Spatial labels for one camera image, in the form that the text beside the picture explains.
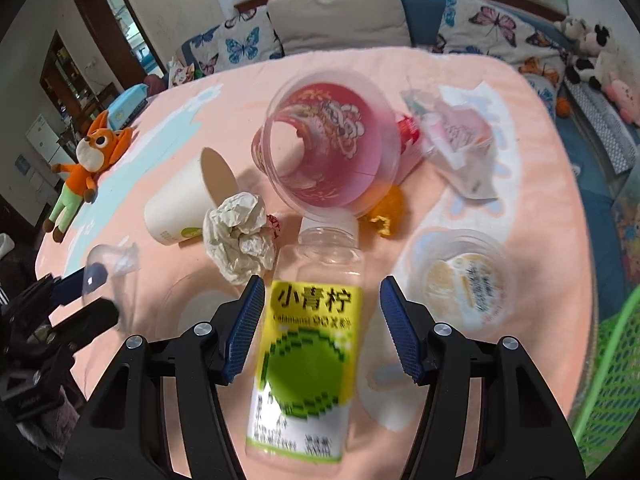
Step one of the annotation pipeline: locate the dark wooden door frame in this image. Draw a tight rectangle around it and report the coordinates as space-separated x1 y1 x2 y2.
72 0 168 81

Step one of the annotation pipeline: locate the butterfly print pillow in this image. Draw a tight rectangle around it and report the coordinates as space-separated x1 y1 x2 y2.
187 7 286 78
432 0 571 66
517 57 563 116

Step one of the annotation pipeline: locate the black white cow plush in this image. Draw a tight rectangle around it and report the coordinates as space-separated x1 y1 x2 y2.
565 22 632 93

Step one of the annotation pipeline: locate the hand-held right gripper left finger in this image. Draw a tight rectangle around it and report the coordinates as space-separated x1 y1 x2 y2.
60 275 266 480

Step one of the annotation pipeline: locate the crumpled white paper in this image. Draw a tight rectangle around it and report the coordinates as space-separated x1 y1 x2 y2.
202 192 278 286

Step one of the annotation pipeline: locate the pink snack packet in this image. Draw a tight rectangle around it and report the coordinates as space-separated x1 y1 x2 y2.
395 112 426 181

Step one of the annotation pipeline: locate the orange fox plush toy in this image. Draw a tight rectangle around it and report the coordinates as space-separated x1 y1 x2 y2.
42 110 136 243

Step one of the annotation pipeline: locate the peach printed blanket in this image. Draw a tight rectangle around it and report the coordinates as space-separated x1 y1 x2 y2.
35 45 601 480

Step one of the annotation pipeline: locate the beige cushion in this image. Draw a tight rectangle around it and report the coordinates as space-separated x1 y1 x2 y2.
265 0 413 56

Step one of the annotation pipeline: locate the pink plush toy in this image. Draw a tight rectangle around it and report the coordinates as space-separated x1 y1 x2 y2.
602 72 640 126

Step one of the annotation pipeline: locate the colourful cartoon bag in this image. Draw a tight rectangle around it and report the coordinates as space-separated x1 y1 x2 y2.
167 57 201 91

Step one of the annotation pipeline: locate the orange yellow wrapper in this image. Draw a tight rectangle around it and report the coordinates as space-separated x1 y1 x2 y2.
362 185 406 238

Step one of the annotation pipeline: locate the dark wooden bookshelf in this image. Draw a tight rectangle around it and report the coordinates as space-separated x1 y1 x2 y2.
40 30 101 126

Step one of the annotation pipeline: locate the large red printed plastic cup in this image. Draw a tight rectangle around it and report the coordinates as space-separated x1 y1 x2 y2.
251 71 405 208

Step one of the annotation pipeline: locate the light blue toy box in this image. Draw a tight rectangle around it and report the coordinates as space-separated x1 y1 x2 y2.
107 84 150 131

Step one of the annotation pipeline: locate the grey patterned cloth strip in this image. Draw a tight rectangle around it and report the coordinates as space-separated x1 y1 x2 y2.
565 80 640 181

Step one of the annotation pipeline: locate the clear plastic jelly cup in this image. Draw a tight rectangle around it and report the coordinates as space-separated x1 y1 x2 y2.
400 229 518 331

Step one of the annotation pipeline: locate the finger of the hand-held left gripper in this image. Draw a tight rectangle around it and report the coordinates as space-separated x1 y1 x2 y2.
30 265 109 311
47 297 121 356

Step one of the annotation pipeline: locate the small clear plastic cup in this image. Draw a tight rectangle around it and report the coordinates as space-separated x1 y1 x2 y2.
84 241 142 323

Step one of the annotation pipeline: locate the white paper cup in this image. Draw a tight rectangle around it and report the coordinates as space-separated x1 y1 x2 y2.
144 147 238 247

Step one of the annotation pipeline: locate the grey plush toy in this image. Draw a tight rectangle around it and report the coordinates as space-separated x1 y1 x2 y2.
552 15 588 41

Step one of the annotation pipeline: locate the plastic bottle yellow green label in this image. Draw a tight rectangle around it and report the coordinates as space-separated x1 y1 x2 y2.
245 211 363 465

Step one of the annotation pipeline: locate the clear pink plastic bag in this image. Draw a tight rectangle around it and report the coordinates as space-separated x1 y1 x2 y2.
400 80 501 201

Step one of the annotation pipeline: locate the white drawer cabinet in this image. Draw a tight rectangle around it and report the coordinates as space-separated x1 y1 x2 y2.
15 115 66 196

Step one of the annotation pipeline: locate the green plastic basket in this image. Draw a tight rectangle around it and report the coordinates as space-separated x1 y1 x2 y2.
570 292 640 480

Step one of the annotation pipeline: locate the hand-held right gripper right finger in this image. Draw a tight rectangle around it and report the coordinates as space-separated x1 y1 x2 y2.
379 275 586 480

